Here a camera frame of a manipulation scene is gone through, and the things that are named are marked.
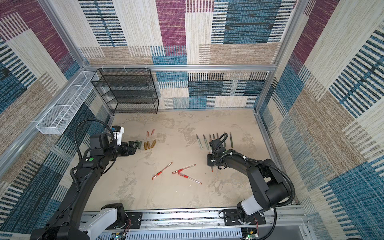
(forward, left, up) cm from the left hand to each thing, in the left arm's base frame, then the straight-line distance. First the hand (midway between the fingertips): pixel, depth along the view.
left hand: (131, 141), depth 79 cm
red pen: (-9, -12, -20) cm, 25 cm away
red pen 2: (-7, -24, -20) cm, 32 cm away
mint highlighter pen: (+12, -36, -20) cm, 43 cm away
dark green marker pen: (-3, -48, +4) cm, 48 cm away
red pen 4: (-8, -43, -20) cm, 48 cm away
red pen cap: (+20, 0, -21) cm, 29 cm away
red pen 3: (-12, -29, -20) cm, 38 cm away
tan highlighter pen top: (+17, -49, -19) cm, 55 cm away
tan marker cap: (+9, -1, -19) cm, 21 cm away
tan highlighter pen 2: (+16, -46, -20) cm, 53 cm away
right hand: (-3, -43, -19) cm, 48 cm away
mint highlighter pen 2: (+8, -42, -19) cm, 46 cm away
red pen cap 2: (+22, -3, -20) cm, 30 cm away
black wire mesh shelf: (+45, +15, -2) cm, 47 cm away
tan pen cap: (+11, -6, -20) cm, 24 cm away
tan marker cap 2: (+10, -2, -20) cm, 23 cm away
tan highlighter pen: (+15, -44, -20) cm, 51 cm away
